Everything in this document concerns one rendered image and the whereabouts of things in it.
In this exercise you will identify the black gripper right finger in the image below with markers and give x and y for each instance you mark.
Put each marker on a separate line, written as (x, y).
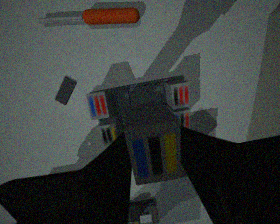
(222, 171)

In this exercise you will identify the orange-handled screwdriver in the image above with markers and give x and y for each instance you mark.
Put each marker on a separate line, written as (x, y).
(101, 16)

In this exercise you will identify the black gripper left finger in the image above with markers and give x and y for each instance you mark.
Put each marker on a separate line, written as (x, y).
(102, 188)

